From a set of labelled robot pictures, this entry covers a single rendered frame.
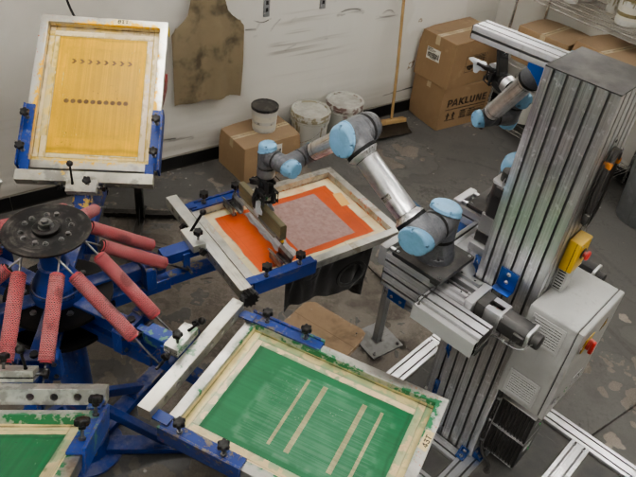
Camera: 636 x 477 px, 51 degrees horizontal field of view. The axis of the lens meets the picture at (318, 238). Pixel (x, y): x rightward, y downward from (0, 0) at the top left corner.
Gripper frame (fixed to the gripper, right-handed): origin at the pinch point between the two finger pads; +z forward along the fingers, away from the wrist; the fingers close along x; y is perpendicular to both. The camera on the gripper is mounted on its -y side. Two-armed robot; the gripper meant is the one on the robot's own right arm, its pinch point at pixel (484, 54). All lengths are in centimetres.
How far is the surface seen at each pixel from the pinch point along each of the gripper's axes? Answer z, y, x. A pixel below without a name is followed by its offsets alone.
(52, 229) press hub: -40, 26, -189
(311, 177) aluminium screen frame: 13, 68, -70
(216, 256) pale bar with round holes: -39, 55, -131
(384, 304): -25, 133, -35
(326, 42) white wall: 210, 109, 18
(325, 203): -5, 69, -70
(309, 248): -35, 66, -89
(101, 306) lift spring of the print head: -65, 41, -178
